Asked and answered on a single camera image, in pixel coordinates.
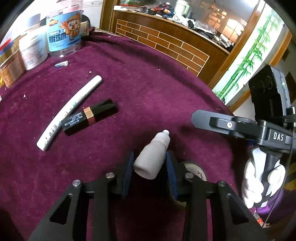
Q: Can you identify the black tape roll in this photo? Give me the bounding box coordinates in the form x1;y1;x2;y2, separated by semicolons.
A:
182;161;207;181

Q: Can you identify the black lipstick tube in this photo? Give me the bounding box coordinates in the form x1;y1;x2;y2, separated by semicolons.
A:
61;98;118;136

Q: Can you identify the white gloved right hand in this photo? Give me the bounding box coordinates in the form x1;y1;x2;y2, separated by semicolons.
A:
241;148;285;209

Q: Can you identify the wooden brick pattern cabinet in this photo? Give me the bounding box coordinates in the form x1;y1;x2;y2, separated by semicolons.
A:
100;1;265;88

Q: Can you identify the small white dropper bottle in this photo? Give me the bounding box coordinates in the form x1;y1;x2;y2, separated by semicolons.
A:
133;130;170;180

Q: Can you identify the brown tin can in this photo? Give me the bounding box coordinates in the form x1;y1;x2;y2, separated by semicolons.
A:
1;37;25;88

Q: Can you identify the blue label plastic jar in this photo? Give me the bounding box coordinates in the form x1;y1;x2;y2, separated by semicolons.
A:
46;10;82;58

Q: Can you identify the purple sleeved right forearm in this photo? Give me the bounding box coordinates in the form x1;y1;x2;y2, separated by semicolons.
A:
254;186;295;225

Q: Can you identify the maroon tablecloth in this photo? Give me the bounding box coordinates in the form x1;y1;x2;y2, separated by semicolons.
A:
1;34;247;240

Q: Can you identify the white marker pen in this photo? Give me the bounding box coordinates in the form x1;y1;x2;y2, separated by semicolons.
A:
37;75;102;152

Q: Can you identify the small blue clear cap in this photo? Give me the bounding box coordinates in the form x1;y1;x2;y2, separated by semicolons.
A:
55;60;69;68

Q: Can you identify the white plastic tub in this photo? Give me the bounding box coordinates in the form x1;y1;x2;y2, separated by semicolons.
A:
18;33;48;71

